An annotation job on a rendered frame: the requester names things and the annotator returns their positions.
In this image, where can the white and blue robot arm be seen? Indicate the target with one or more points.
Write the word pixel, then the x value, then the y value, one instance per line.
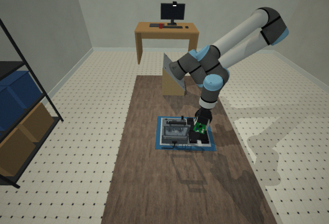
pixel 206 66

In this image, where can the green circuit board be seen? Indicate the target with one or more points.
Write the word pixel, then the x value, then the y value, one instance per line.
pixel 200 128

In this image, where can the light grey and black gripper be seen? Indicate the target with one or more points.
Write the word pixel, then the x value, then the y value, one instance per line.
pixel 206 119

